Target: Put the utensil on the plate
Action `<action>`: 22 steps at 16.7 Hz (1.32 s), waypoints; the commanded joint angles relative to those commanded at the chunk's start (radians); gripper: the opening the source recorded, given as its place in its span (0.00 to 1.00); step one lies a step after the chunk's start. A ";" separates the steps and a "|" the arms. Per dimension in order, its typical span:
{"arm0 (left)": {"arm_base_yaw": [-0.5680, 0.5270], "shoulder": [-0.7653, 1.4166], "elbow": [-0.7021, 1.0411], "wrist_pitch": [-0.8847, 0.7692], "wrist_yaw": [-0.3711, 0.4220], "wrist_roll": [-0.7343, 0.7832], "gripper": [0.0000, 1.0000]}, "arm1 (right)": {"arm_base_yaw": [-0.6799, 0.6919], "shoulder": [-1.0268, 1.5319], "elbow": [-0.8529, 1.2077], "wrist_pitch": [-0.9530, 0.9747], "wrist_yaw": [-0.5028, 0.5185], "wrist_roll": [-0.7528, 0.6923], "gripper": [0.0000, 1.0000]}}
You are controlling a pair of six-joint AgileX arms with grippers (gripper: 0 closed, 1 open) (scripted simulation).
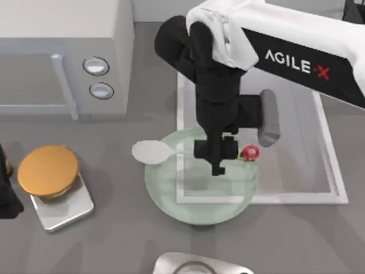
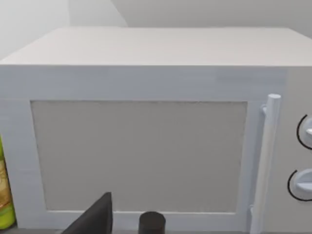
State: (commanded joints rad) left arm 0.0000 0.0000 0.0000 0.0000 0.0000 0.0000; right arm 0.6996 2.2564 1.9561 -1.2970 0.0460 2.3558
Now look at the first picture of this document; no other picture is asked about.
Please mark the round microwave knob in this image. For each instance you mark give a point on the round microwave knob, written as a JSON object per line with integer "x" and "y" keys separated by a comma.
{"x": 101, "y": 90}
{"x": 96, "y": 65}

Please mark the grey rounded metal object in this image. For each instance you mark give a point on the grey rounded metal object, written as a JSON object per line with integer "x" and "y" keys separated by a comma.
{"x": 199, "y": 264}

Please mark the orange lidded round jar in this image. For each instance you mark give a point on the orange lidded round jar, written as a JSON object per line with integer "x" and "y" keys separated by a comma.
{"x": 48, "y": 169}

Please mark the pale microwave oven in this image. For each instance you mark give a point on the pale microwave oven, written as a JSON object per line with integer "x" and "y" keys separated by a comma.
{"x": 57, "y": 34}

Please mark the pale green round plate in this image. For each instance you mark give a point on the pale green round plate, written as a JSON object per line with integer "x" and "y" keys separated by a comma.
{"x": 199, "y": 199}

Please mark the white sink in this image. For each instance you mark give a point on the white sink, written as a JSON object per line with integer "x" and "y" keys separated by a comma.
{"x": 319, "y": 160}

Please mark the white spoon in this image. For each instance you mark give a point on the white spoon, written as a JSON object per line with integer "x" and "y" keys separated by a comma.
{"x": 151, "y": 152}

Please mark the microwave oven door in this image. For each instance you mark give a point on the microwave oven door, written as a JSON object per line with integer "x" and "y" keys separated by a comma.
{"x": 28, "y": 82}

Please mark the small red strawberry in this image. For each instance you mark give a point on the small red strawberry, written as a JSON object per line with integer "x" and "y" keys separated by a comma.
{"x": 251, "y": 152}

